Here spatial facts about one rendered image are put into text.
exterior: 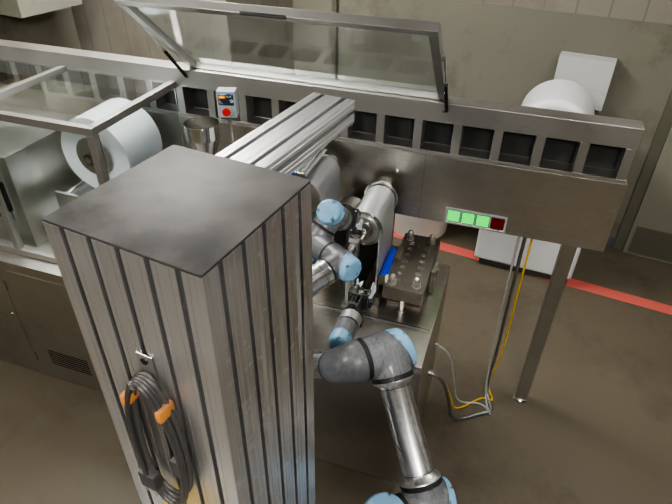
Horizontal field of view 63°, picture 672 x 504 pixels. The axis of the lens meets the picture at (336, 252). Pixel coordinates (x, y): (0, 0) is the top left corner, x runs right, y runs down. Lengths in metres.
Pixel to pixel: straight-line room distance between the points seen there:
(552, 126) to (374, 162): 0.70
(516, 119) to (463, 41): 2.19
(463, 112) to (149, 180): 1.54
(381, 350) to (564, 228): 1.12
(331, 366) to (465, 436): 1.64
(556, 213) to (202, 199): 1.77
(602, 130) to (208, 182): 1.65
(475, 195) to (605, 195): 0.47
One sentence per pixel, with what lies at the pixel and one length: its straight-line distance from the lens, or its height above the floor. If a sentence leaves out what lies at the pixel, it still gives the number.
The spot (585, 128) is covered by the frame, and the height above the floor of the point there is 1.63.
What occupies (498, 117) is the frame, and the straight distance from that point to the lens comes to 2.17.
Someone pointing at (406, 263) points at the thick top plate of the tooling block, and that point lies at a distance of 2.30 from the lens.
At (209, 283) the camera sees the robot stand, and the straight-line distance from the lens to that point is 0.63.
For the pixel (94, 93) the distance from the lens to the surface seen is 2.57.
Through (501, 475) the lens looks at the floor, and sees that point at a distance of 2.95.
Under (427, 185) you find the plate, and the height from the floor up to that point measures 1.30.
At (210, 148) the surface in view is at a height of 1.44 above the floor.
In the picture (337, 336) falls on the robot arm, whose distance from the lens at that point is 1.79.
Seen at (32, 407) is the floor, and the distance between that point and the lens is 3.43.
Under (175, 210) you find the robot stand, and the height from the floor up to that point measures 2.03.
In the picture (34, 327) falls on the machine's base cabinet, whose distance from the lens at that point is 3.15.
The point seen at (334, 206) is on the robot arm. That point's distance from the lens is 1.57.
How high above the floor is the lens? 2.40
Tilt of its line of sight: 36 degrees down
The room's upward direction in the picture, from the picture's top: 1 degrees clockwise
